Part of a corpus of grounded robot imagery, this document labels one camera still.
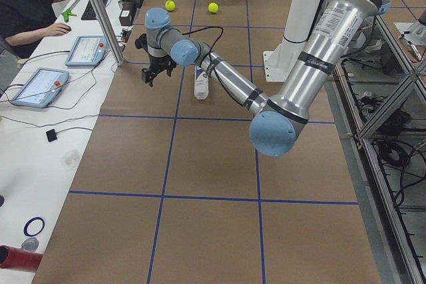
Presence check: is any small black square pad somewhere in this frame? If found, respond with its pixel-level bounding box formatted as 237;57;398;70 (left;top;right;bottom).
46;129;57;142

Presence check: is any aluminium frame post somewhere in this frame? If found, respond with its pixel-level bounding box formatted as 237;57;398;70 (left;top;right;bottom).
90;0;124;67

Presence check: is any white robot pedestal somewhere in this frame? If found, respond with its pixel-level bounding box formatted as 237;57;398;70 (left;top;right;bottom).
263;0;323;82

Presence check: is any teach pendant tablet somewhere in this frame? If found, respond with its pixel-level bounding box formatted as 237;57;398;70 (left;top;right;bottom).
65;35;108;68
10;68;69;108

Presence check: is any near teach pendant tablet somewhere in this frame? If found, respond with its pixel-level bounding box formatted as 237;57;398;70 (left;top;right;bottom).
10;68;69;108

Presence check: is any yellow tennis ball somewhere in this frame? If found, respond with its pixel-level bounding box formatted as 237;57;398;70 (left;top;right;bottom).
208;2;219;14
164;0;176;12

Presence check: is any aluminium frame rack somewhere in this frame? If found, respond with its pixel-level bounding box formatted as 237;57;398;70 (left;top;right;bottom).
333;0;425;283

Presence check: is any blue tape ring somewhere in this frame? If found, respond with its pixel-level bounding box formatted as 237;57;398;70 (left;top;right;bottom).
23;216;46;237

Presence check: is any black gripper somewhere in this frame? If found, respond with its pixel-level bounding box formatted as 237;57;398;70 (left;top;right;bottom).
141;54;176;87

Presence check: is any black box with label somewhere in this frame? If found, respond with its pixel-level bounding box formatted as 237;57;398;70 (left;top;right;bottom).
118;1;136;27

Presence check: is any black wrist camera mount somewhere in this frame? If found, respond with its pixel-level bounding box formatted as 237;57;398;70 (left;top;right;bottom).
134;33;148;53

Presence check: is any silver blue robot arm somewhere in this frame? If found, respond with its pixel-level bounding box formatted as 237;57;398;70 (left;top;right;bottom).
135;0;390;156

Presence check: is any seated person black shirt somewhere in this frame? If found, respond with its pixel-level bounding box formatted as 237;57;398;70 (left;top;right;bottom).
1;0;69;59

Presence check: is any far teach pendant tablet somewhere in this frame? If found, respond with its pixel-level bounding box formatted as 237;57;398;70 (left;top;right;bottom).
65;35;108;68

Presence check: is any red cylinder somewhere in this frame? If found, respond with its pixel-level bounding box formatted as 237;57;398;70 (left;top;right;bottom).
1;245;43;273

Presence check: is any black keyboard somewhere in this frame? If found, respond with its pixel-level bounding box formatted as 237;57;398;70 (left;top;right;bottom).
81;0;112;21

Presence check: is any clear tennis ball can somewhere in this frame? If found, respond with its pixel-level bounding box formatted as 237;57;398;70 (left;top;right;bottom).
194;66;209;100

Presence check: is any green plastic clamp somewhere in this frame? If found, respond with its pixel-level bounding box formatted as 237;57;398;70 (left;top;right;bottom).
61;9;77;23

